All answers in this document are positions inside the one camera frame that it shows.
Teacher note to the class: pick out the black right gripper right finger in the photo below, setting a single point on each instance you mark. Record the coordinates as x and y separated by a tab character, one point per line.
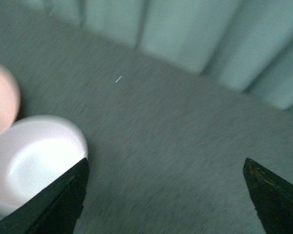
272	197

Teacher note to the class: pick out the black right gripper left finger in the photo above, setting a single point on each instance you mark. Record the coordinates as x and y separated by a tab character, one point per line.
55	209

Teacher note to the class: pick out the light pink bowl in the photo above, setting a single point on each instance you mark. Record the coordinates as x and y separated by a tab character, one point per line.
34	152

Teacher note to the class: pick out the pink plate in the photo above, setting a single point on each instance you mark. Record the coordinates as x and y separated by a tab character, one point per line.
10	98

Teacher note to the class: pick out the grey-white curtain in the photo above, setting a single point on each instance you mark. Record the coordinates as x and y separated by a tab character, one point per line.
245	45

